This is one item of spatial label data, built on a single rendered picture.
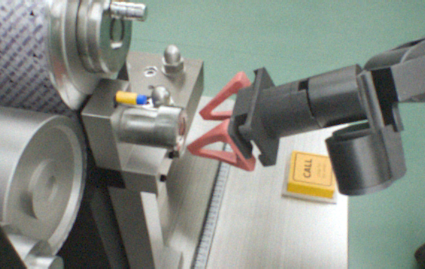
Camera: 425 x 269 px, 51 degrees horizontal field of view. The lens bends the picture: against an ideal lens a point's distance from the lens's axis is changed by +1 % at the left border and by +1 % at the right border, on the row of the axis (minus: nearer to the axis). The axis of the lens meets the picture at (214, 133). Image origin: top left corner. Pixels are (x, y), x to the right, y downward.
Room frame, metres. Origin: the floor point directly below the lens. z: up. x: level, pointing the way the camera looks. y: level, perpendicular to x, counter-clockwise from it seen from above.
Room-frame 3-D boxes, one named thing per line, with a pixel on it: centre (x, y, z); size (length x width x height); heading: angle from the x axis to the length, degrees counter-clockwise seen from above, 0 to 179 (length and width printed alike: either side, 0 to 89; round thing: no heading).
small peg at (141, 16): (0.32, 0.07, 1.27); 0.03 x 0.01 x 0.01; 78
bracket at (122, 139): (0.29, 0.08, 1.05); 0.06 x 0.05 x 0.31; 78
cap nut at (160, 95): (0.46, 0.07, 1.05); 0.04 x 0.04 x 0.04
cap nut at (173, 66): (0.55, 0.06, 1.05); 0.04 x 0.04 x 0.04
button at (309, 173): (0.44, -0.15, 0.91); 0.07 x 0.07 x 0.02; 78
